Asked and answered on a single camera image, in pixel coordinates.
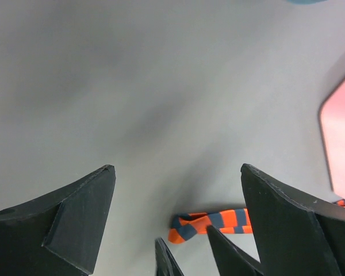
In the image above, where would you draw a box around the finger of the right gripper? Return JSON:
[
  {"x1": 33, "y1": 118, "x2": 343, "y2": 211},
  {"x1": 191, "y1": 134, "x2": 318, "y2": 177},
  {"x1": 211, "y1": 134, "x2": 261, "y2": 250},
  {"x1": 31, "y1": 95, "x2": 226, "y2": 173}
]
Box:
[
  {"x1": 206, "y1": 225, "x2": 263, "y2": 276},
  {"x1": 155, "y1": 237, "x2": 184, "y2": 276}
]

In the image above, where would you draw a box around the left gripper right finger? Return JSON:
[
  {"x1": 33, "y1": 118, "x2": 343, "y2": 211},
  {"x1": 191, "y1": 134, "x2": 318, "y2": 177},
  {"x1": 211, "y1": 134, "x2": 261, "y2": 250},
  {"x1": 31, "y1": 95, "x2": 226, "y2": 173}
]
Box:
[{"x1": 240, "y1": 164, "x2": 345, "y2": 275}]

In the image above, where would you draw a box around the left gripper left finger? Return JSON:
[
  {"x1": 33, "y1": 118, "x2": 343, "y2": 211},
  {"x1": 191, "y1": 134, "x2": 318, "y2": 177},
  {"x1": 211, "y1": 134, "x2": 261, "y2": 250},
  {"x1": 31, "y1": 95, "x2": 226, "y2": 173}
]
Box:
[{"x1": 0, "y1": 165, "x2": 116, "y2": 275}]

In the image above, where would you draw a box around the orange navy striped tie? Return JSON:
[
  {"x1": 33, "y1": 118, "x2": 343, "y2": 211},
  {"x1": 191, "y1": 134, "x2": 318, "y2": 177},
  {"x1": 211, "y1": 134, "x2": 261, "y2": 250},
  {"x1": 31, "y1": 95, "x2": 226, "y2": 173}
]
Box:
[{"x1": 167, "y1": 198, "x2": 345, "y2": 245}]

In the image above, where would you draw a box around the pink compartment organizer box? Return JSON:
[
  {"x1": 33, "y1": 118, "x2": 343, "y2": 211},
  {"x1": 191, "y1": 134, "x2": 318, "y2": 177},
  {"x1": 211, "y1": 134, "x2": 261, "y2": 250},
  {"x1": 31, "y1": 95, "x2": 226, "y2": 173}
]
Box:
[{"x1": 319, "y1": 78, "x2": 345, "y2": 198}]

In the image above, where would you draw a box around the teal white laundry basket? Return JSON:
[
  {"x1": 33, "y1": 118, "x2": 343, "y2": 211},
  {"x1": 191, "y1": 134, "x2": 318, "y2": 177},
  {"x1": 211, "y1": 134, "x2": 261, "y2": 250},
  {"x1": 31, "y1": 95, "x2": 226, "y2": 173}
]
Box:
[{"x1": 287, "y1": 0, "x2": 326, "y2": 5}]

